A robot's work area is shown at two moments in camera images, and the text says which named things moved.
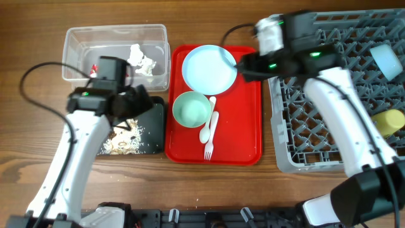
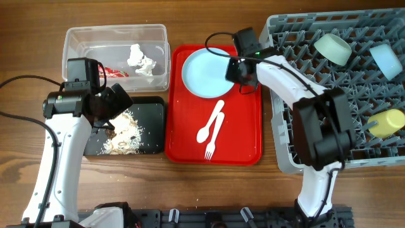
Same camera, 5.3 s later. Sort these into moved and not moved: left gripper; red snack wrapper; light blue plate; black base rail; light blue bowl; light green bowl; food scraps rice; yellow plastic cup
Moved: red snack wrapper; light green bowl; left gripper
Not moved: light blue plate; light blue bowl; food scraps rice; yellow plastic cup; black base rail
